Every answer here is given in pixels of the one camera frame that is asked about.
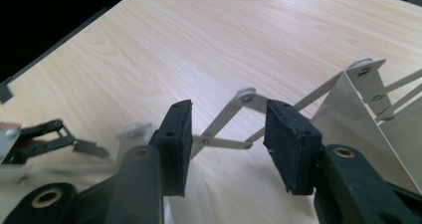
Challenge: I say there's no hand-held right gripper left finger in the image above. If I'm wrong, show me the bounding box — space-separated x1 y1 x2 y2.
150 99 194 197

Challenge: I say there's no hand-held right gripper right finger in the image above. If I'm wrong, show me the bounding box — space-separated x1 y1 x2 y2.
263 99 322 195

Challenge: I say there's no grey metal expandable rack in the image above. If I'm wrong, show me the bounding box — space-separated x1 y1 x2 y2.
113 58 422 224

